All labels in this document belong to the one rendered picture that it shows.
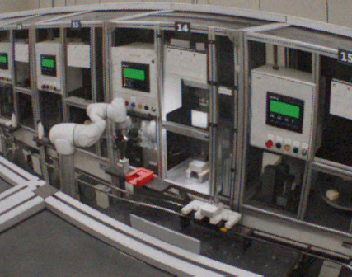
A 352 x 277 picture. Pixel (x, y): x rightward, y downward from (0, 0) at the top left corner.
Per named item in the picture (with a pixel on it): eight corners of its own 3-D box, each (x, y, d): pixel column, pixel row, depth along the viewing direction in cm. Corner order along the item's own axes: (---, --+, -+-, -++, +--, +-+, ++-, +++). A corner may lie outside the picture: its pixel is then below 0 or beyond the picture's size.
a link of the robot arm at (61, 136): (81, 245, 260) (53, 238, 265) (90, 237, 276) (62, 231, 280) (73, 125, 246) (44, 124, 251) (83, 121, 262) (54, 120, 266)
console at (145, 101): (110, 107, 320) (108, 47, 302) (136, 96, 341) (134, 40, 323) (155, 118, 297) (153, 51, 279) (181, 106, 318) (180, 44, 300)
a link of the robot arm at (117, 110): (129, 117, 312) (111, 116, 315) (128, 96, 306) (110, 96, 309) (124, 123, 302) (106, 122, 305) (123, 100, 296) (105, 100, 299)
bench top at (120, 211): (36, 252, 268) (35, 248, 266) (130, 198, 346) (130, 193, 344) (218, 353, 185) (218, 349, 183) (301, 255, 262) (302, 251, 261)
